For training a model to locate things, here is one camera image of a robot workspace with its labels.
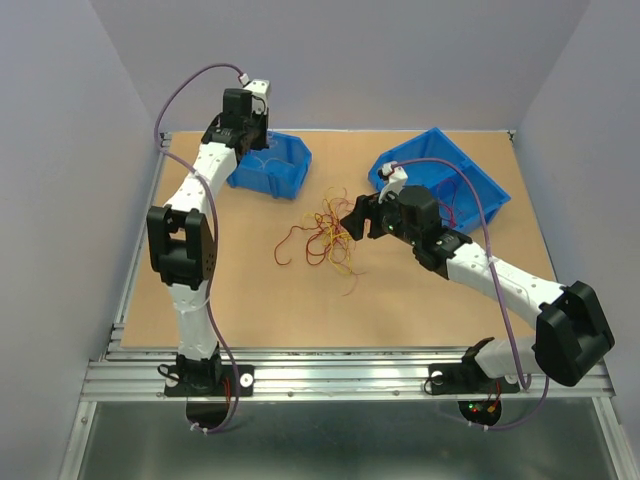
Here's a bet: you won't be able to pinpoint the wire bundle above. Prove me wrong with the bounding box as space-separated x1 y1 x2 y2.
273 186 369 297

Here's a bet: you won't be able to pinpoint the aluminium frame rails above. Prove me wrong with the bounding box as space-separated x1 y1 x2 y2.
61 131 636 479

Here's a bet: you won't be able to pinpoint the red wire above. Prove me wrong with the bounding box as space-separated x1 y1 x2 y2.
434 178 469 226

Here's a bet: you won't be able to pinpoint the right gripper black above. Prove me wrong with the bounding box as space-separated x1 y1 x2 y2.
337 184 420 247

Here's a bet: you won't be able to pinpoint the large divided blue bin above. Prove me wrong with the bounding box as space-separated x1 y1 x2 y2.
368 128 511 234

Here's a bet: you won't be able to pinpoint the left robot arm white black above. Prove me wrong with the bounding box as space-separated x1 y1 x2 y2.
146 79 271 394

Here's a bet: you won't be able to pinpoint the pink wire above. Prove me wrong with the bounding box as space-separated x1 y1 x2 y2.
247 132 289 176

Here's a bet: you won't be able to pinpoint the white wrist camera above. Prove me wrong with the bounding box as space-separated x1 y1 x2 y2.
243 79 271 103
378 161 408 204

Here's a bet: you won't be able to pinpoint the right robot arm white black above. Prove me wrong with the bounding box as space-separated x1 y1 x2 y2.
340 186 615 393

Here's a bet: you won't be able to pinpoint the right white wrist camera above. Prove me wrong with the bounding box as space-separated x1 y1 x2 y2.
378 161 408 204

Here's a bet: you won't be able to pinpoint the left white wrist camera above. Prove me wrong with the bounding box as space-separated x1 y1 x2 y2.
243 79 271 103

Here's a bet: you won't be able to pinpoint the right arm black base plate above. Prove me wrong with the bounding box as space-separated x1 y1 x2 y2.
422 363 520 396

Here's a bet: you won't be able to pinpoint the small blue bin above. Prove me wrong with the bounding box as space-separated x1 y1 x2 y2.
227 130 312 200

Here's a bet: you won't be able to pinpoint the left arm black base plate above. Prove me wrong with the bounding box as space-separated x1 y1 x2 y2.
157 364 255 398

